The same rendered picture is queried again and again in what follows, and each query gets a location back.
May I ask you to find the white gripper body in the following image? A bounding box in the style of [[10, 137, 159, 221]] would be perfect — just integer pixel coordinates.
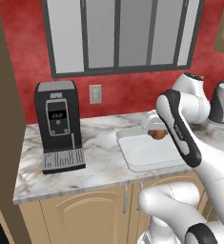
[[140, 110, 166, 132]]

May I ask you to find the orange tangerine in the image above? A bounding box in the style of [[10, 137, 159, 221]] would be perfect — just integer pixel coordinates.
[[150, 129, 167, 141]]

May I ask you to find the white tupperware container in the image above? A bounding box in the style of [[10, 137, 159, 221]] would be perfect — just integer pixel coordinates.
[[115, 126, 194, 173]]

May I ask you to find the dark framed window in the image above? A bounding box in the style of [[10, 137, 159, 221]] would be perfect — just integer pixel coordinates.
[[41, 0, 207, 79]]

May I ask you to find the black coffee machine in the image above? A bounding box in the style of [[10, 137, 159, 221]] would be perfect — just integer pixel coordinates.
[[33, 79, 87, 175]]

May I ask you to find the beige cupboard door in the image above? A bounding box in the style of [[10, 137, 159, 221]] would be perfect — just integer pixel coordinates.
[[38, 185, 132, 244], [128, 173, 213, 244]]

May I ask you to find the brown tall cabinet panel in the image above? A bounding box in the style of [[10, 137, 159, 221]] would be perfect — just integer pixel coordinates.
[[0, 0, 32, 244]]

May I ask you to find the grey wall outlet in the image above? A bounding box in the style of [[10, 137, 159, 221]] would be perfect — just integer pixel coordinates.
[[89, 83, 103, 105]]

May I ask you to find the silver cupboard handle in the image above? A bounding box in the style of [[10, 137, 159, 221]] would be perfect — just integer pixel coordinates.
[[122, 184, 130, 214], [135, 182, 144, 212]]

